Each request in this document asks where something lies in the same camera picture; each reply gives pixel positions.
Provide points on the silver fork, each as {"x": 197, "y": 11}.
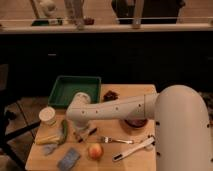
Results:
{"x": 105, "y": 139}

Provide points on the blue sponge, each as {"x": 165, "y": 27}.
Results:
{"x": 69, "y": 160}

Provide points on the wooden whiteboard eraser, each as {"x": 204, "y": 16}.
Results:
{"x": 83, "y": 135}

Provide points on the red yellow apple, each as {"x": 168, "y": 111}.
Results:
{"x": 95, "y": 151}

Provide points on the grey crumpled cloth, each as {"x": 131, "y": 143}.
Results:
{"x": 49, "y": 148}

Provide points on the green plastic tray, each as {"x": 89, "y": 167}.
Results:
{"x": 65, "y": 87}

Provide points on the black chair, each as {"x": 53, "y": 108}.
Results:
{"x": 7, "y": 98}

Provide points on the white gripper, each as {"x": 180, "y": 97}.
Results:
{"x": 80, "y": 127}

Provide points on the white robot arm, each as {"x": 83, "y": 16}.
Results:
{"x": 182, "y": 128}

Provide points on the green cucumber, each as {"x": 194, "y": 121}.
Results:
{"x": 64, "y": 131}

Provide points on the dark red bowl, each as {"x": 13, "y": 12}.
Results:
{"x": 136, "y": 124}

